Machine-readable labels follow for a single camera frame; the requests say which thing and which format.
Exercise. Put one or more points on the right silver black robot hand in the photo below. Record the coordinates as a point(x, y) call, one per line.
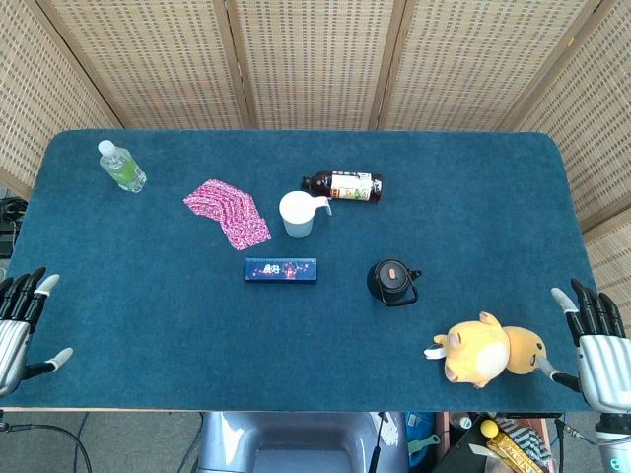
point(606, 364)

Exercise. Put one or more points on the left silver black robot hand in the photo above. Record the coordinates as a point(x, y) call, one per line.
point(12, 340)

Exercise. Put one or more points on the black teapot lid orange knob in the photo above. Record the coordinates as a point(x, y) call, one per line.
point(391, 272)

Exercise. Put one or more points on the black cast iron teapot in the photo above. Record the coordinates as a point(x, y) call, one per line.
point(375, 288)

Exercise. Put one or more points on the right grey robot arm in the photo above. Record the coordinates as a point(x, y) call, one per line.
point(613, 441)

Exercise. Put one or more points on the black floor equipment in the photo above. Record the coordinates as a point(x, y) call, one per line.
point(10, 222)

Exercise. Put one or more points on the yellow plush toy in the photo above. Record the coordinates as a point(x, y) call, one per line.
point(483, 352)

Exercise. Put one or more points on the yellow snack package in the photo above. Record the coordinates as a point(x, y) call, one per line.
point(512, 454)

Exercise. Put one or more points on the yellow ball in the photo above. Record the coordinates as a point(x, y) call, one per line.
point(490, 427)

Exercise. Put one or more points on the black storage box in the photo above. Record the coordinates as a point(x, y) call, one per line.
point(456, 455)

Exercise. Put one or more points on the blue table mat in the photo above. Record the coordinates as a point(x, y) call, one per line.
point(197, 335)

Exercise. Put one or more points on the blue plastic bag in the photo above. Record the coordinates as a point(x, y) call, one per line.
point(419, 428)

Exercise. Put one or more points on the clear water bottle green label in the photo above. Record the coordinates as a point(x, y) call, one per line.
point(123, 170)

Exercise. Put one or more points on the pink patterned cloth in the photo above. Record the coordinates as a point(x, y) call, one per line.
point(231, 212)

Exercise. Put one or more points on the dark blue printed box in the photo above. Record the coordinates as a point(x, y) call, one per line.
point(280, 270)

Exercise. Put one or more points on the grey robot torso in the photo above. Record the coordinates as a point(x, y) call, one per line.
point(301, 441)

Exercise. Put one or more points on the brown tea bottle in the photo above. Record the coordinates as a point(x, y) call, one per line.
point(352, 186)

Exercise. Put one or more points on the woven bamboo folding screen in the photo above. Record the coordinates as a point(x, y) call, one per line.
point(315, 59)

